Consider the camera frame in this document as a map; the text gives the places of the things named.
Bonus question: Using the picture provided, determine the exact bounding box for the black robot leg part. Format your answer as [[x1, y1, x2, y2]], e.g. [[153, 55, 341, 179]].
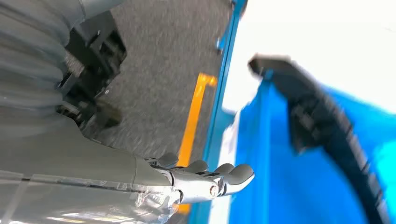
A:
[[56, 11, 128, 129]]

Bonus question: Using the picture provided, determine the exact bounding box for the blue metal shelf rack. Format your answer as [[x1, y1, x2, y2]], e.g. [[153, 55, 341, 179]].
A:
[[189, 0, 396, 224]]

